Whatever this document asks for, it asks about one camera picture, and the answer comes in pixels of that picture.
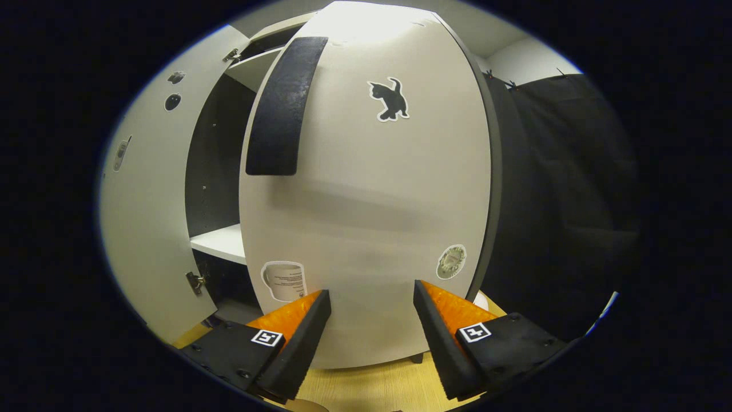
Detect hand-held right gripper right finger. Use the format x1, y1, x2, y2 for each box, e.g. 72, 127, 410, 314
413, 279, 568, 401

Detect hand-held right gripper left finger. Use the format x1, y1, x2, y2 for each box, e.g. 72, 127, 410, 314
182, 289, 332, 402

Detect white cabinet door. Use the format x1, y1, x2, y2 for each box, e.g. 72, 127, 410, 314
100, 25, 253, 345
238, 1, 504, 370

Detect black backdrop cloth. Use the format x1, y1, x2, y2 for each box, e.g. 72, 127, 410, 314
474, 73, 641, 345

